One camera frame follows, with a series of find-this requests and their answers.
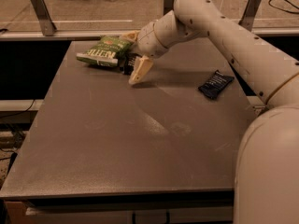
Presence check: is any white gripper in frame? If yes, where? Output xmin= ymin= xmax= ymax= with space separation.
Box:
xmin=120 ymin=21 xmax=168 ymax=85

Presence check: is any black rxbar chocolate bar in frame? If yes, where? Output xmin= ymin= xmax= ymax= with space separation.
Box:
xmin=123 ymin=53 xmax=137 ymax=75

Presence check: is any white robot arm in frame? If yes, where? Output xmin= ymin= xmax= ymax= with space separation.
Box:
xmin=125 ymin=0 xmax=299 ymax=224

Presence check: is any green jalapeno chip bag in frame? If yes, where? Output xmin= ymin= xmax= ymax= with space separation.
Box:
xmin=76 ymin=36 xmax=133 ymax=67

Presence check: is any dark blue snack packet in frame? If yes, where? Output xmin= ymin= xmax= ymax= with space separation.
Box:
xmin=198 ymin=70 xmax=235 ymax=100

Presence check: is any middle metal bracket post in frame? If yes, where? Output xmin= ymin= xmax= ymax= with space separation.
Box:
xmin=163 ymin=0 xmax=174 ymax=14

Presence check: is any metal bracket post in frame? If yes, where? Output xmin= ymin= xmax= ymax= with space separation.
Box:
xmin=163 ymin=0 xmax=174 ymax=14
xmin=238 ymin=0 xmax=262 ymax=31
xmin=30 ymin=0 xmax=56 ymax=36

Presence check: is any left metal bracket post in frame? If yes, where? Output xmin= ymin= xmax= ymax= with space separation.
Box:
xmin=30 ymin=0 xmax=56 ymax=36

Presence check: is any black cable at left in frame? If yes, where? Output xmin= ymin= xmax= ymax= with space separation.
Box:
xmin=0 ymin=99 xmax=36 ymax=120

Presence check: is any metal rail behind table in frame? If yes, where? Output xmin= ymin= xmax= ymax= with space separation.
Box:
xmin=0 ymin=27 xmax=299 ymax=41

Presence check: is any right metal bracket post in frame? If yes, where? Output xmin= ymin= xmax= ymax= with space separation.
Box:
xmin=238 ymin=0 xmax=262 ymax=31

